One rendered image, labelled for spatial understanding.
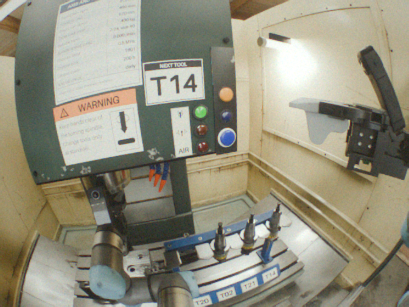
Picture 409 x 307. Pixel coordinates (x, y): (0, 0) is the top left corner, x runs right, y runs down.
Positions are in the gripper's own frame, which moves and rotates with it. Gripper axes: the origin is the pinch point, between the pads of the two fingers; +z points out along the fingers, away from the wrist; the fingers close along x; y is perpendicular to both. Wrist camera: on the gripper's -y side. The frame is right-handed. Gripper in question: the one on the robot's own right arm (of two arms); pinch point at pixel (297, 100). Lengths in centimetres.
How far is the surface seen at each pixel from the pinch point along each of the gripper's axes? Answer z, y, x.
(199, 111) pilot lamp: 15.0, 2.4, -4.5
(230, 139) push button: 12.0, 8.0, 0.2
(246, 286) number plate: 6, 75, 8
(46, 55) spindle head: 28.8, -12.7, -27.4
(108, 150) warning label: 23.7, 6.7, -18.4
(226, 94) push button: 12.4, -0.1, -0.4
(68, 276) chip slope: 91, 97, -67
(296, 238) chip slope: -2, 88, 61
